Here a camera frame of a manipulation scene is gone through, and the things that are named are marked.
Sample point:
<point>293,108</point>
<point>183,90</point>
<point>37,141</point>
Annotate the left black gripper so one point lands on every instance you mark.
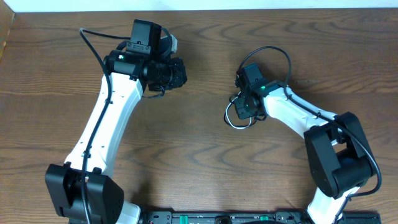
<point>179,76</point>

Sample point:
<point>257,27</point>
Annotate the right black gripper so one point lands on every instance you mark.
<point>242,114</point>

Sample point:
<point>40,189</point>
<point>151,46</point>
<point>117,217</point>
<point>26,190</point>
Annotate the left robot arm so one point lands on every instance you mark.
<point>82,189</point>

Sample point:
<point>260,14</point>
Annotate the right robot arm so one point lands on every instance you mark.
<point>339,156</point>

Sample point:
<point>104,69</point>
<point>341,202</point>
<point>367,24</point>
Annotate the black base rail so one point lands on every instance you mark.
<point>279,216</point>

